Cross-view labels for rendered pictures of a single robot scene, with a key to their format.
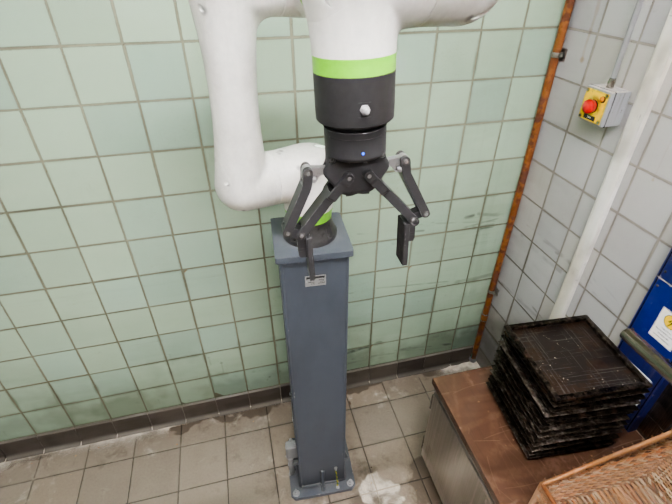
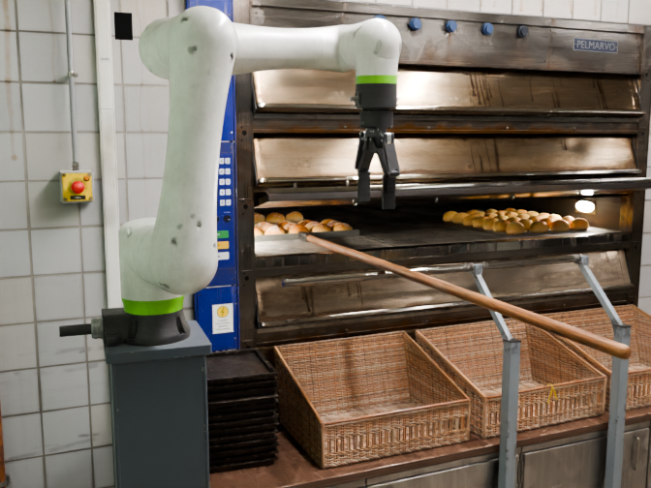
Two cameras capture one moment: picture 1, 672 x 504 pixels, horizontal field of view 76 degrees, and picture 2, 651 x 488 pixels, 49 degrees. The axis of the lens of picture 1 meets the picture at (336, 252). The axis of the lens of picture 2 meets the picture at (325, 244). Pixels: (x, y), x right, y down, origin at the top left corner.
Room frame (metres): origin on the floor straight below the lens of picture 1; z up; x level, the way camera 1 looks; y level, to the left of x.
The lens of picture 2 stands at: (0.86, 1.57, 1.61)
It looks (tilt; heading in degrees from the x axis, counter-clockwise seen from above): 9 degrees down; 261
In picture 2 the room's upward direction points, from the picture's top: straight up
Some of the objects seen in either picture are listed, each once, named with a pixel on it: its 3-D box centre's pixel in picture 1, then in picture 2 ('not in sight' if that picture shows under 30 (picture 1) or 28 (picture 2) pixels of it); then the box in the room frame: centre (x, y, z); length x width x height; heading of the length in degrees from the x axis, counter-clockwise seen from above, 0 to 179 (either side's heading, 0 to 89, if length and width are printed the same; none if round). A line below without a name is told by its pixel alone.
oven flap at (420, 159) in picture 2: not in sight; (467, 156); (-0.14, -1.21, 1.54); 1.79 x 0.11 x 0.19; 14
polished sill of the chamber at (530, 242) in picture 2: not in sight; (461, 248); (-0.14, -1.23, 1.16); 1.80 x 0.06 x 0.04; 14
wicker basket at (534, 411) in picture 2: not in sight; (507, 371); (-0.23, -0.96, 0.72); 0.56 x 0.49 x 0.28; 15
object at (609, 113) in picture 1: (602, 105); (77, 186); (1.30, -0.80, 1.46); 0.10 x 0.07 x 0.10; 14
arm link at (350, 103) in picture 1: (353, 96); (374, 97); (0.51, -0.02, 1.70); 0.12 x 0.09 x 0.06; 12
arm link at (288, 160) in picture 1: (303, 183); (154, 264); (0.99, 0.08, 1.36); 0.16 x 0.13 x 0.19; 115
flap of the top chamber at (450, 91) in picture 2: not in sight; (469, 90); (-0.14, -1.21, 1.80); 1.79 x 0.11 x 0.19; 14
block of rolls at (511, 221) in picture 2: not in sight; (512, 219); (-0.60, -1.78, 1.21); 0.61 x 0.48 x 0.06; 104
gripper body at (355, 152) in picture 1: (355, 158); (376, 131); (0.50, -0.02, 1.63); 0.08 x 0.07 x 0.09; 102
